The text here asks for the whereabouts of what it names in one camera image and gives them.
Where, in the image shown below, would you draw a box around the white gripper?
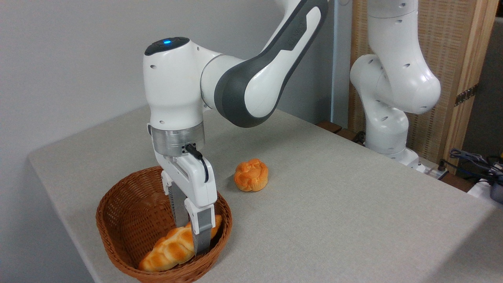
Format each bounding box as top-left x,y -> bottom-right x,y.
154,149 -> 218,256

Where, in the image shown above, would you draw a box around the long braided bread loaf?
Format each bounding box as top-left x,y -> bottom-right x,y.
138,214 -> 223,272

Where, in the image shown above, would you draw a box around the round orange bread bun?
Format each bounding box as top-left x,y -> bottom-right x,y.
234,158 -> 269,192

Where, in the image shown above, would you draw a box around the brown wicker basket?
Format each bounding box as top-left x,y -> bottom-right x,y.
95,165 -> 233,283

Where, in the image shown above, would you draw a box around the brown wooden base block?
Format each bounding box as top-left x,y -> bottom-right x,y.
318,121 -> 366,144

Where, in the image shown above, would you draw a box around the pale blue vertical trim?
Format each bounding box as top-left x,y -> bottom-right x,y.
331,0 -> 353,127

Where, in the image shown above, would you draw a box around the white power strip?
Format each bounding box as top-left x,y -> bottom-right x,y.
417,159 -> 448,179

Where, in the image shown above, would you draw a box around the white plastic box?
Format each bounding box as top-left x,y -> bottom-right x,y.
468,179 -> 503,209

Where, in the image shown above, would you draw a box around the dark metal screen hinge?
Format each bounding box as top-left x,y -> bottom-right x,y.
455,83 -> 479,107

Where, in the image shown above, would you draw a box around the grey plastic container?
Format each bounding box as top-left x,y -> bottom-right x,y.
489,179 -> 503,204

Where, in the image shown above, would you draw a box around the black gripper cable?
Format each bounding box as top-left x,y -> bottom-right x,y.
185,144 -> 209,184

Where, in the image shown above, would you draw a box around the tangled black cables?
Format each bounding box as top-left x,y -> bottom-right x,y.
440,149 -> 503,183

